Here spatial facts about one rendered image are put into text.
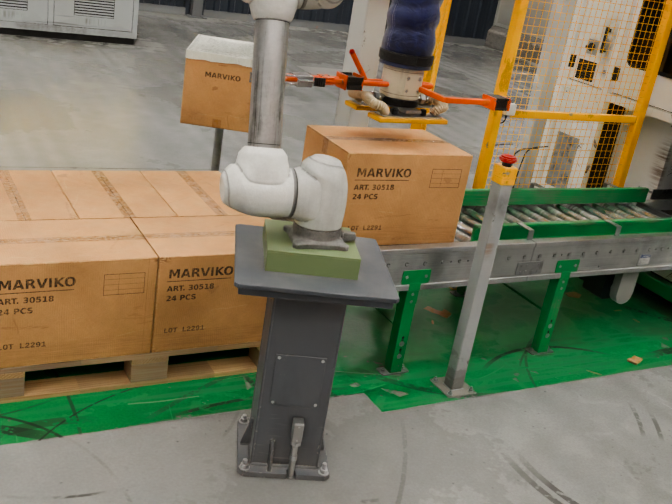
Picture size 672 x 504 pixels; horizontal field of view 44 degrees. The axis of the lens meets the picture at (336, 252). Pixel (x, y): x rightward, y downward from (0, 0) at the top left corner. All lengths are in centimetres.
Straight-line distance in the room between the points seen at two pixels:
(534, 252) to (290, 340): 150
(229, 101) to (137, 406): 200
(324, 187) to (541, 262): 159
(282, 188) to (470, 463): 131
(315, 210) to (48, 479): 120
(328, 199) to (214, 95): 216
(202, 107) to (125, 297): 177
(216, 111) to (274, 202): 217
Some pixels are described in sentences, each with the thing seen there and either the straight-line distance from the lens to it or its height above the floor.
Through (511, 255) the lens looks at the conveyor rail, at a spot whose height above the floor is 54.
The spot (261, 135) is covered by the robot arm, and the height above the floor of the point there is 114.
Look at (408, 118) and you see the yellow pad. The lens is 341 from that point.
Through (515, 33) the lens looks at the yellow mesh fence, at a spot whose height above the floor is 140.
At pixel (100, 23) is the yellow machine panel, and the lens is 1053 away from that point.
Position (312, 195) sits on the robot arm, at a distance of 252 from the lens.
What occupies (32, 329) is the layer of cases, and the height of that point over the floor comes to 29.
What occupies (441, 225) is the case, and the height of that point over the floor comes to 63.
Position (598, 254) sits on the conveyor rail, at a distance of 411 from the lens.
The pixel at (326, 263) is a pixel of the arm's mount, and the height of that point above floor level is 80.
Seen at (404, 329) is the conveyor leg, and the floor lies 22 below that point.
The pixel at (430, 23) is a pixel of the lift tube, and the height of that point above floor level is 145.
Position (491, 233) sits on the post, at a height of 73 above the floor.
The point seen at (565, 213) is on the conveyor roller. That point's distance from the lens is 458.
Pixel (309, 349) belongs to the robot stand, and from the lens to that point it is 270.
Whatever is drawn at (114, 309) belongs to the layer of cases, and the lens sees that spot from 312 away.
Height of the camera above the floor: 176
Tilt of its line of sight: 21 degrees down
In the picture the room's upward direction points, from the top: 10 degrees clockwise
